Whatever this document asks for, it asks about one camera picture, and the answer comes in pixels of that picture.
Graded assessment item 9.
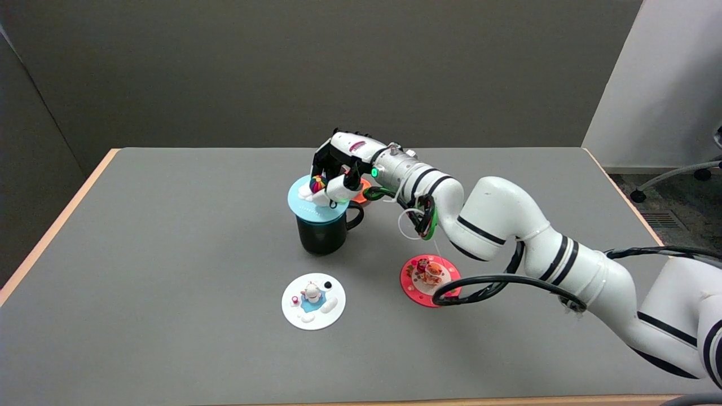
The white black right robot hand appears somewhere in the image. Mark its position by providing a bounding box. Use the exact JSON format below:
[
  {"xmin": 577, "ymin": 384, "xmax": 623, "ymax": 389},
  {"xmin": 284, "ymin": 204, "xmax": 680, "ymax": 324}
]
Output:
[{"xmin": 310, "ymin": 129, "xmax": 391, "ymax": 205}]

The sky blue balloon cup lid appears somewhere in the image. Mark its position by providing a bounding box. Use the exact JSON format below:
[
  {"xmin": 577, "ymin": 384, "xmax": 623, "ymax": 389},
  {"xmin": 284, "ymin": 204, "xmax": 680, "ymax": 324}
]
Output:
[{"xmin": 288, "ymin": 174, "xmax": 350, "ymax": 224}]

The orange fox cup lid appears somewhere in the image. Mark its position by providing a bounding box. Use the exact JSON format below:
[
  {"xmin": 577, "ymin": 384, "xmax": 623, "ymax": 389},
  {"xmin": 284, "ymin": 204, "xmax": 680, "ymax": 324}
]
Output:
[{"xmin": 350, "ymin": 178, "xmax": 373, "ymax": 207}]

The red cat cup lid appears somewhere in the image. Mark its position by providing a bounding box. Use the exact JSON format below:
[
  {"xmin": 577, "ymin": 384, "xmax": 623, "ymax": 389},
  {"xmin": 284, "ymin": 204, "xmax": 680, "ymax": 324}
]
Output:
[{"xmin": 400, "ymin": 255, "xmax": 461, "ymax": 308}]

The white polar bear cup lid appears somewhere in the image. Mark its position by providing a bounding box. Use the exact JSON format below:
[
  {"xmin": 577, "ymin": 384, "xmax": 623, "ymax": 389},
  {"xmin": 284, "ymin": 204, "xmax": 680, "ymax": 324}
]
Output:
[{"xmin": 281, "ymin": 273, "xmax": 346, "ymax": 331}]

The black mug teal inside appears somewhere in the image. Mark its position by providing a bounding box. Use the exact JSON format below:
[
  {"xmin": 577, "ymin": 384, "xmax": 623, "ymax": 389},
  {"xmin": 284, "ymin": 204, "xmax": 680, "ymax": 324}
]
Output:
[{"xmin": 296, "ymin": 200, "xmax": 365, "ymax": 255}]

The metal floor vent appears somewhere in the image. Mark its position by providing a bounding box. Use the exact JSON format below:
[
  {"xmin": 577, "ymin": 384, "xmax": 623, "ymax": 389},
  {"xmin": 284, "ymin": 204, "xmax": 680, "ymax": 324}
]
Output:
[{"xmin": 640, "ymin": 211, "xmax": 686, "ymax": 230}]

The grey office chair base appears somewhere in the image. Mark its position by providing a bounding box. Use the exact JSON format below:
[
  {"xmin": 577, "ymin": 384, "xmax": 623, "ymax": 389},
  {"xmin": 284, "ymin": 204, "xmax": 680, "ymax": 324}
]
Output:
[{"xmin": 630, "ymin": 127, "xmax": 722, "ymax": 204}]

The green white wire bundle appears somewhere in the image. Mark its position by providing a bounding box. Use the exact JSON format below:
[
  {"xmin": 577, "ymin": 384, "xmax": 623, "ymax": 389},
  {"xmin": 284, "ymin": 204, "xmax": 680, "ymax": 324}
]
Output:
[{"xmin": 364, "ymin": 186, "xmax": 438, "ymax": 241}]

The thick black looping cable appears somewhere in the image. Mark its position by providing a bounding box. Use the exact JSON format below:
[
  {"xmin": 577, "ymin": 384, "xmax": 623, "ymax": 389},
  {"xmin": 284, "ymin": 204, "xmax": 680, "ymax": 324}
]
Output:
[{"xmin": 432, "ymin": 240, "xmax": 587, "ymax": 312}]

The thin black cable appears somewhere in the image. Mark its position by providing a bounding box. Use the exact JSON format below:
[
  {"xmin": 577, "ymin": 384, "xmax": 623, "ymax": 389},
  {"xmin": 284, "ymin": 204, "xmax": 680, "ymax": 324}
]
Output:
[{"xmin": 604, "ymin": 246, "xmax": 722, "ymax": 269}]

